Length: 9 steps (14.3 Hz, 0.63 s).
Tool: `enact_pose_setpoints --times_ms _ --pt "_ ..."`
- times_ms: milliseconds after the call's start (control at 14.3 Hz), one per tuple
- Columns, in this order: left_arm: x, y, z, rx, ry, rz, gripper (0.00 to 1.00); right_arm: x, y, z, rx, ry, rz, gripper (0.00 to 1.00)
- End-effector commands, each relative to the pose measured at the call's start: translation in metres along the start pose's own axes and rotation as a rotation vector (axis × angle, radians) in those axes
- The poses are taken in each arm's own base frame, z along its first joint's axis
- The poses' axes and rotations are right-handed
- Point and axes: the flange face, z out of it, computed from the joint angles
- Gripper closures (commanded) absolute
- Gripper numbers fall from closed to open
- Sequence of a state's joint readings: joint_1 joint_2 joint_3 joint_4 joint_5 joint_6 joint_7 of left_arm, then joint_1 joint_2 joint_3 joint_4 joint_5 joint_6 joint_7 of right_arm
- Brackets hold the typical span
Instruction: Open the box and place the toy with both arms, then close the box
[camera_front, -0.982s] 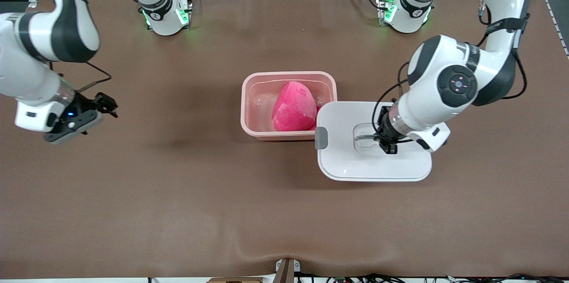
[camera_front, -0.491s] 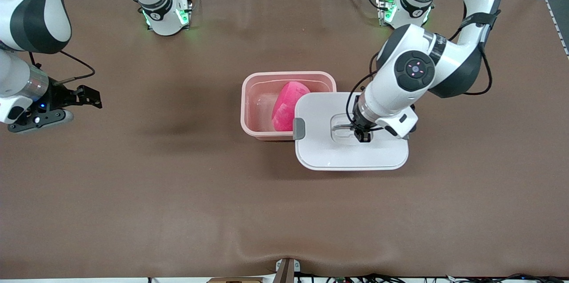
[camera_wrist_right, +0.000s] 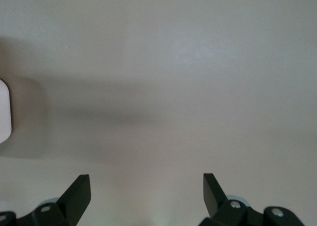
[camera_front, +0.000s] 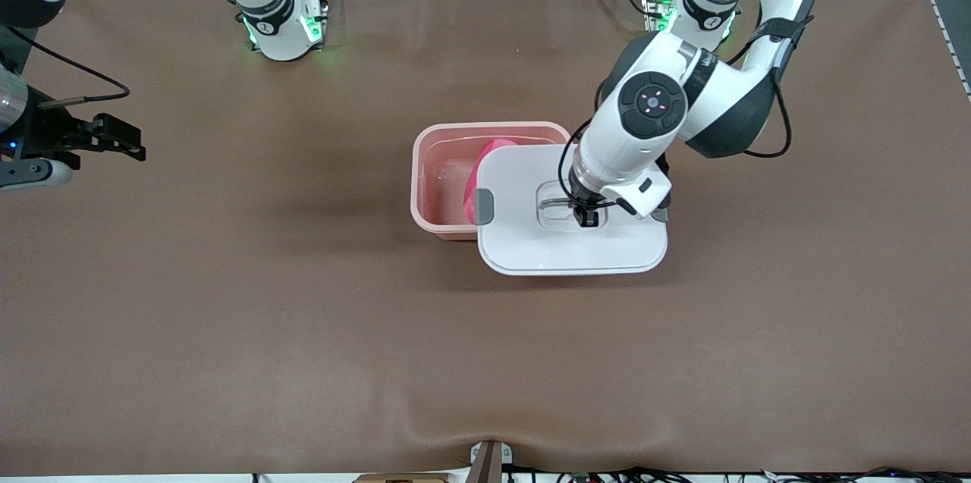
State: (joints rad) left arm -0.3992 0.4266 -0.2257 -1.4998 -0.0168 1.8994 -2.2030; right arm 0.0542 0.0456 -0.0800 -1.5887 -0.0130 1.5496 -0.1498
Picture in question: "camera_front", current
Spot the white box lid with handle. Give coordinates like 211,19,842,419
476,143,669,276

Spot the pink plush toy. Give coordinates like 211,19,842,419
464,138,520,226

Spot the brown table mat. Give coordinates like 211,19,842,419
0,0,971,478

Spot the wooden clamp block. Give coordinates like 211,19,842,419
469,441,514,483

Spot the white perforated edge strip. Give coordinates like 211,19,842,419
929,0,971,101

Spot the pink plastic storage box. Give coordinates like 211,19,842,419
410,121,571,243

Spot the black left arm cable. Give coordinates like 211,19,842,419
558,9,812,211

